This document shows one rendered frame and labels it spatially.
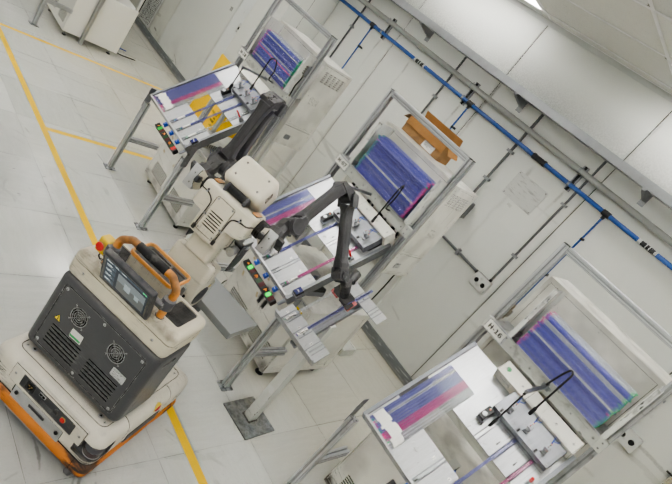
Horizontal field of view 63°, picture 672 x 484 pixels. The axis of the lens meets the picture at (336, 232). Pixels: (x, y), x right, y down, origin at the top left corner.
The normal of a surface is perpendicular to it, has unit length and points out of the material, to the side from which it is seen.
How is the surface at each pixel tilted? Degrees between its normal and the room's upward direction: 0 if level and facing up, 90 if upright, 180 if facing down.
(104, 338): 90
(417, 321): 90
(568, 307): 90
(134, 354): 90
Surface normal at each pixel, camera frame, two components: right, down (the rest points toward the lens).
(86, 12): 0.54, 0.66
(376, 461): -0.60, -0.14
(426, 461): 0.00, -0.62
